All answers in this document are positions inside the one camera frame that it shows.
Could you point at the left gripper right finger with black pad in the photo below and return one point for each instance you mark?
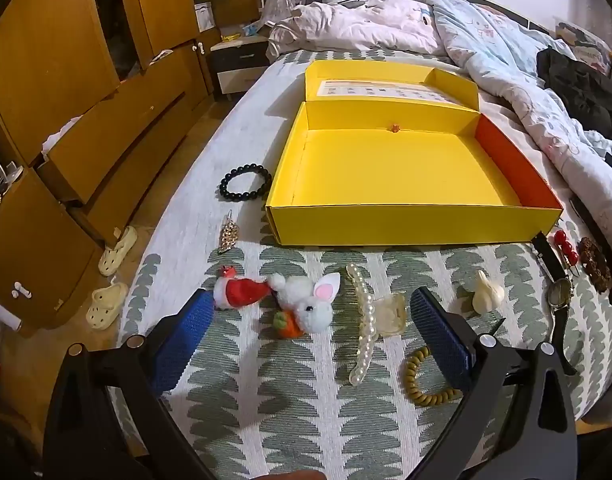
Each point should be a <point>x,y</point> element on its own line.
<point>538,437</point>

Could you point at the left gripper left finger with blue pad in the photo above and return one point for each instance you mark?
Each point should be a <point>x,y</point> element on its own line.
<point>83,438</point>

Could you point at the wrist watch with strap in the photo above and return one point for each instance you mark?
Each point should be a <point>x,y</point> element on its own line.
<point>558,297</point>

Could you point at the clear square hair clip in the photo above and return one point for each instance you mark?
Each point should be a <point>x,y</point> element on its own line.
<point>390,314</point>

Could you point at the pearl hair claw clip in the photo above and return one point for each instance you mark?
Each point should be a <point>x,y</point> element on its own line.
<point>367,327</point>

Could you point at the red santa hat clip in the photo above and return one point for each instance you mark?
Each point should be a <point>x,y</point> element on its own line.
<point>231,292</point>

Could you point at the white plush bunny with carrot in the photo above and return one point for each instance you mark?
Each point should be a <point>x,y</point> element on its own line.
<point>305,307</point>

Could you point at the cream slipper far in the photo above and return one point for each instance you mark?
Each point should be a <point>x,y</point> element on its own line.
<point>112,258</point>

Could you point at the leaf patterned bed blanket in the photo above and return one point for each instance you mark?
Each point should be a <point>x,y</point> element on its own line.
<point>251,403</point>

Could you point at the yellow cardboard box with lid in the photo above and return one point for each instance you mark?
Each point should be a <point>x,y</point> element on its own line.
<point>392,154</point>

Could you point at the black garment on bed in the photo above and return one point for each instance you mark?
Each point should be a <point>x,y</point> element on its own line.
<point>585,92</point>

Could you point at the light blue patterned duvet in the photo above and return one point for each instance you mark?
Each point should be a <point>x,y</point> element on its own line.
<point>501,57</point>

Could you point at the wooden wardrobe with drawers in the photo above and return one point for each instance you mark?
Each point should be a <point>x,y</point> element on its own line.
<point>95,95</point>

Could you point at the bedside nightstand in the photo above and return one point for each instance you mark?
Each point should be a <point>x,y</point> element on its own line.
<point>237,64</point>

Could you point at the pink white quilt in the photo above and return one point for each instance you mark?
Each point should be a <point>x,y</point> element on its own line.
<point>401,25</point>

